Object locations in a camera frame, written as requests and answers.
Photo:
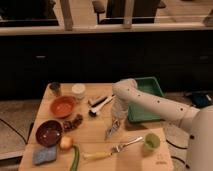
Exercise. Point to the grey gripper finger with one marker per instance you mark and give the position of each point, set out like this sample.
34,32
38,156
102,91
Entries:
116,125
109,132

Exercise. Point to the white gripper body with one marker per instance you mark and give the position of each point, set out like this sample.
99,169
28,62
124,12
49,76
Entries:
119,108

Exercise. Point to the grey blue towel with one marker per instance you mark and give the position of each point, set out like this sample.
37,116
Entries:
112,129

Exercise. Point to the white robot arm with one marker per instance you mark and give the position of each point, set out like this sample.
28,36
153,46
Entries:
198,123

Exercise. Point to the green plastic tray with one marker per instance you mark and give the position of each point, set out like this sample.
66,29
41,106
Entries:
137,113

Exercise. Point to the black white brush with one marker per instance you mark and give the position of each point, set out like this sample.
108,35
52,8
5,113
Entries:
93,112

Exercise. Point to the wooden cutting board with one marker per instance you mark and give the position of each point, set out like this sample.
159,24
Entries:
137,157

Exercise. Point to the green bean pod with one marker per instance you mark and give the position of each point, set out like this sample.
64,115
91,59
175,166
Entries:
76,159

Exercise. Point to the green cup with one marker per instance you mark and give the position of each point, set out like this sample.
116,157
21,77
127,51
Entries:
152,142

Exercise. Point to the brown dried food piece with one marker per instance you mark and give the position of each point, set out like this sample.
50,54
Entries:
72,125

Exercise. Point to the yellow onion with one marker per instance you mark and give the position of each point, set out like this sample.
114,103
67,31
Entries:
66,142

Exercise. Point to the white cup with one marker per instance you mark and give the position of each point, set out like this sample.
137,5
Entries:
78,90

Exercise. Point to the orange bowl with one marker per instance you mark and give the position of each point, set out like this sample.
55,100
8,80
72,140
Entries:
62,106

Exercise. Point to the dark red bowl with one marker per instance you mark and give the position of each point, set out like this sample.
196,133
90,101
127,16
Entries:
49,133

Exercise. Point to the blue sponge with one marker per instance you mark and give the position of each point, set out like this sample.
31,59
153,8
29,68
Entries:
44,155

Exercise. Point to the dark small cup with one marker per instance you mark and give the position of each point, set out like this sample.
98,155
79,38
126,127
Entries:
55,87

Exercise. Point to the blue bag on floor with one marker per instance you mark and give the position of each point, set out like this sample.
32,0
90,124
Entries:
199,99

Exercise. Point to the black chair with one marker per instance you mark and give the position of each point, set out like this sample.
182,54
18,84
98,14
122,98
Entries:
127,11

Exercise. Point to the yellow handled fork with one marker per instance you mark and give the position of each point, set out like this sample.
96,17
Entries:
114,150

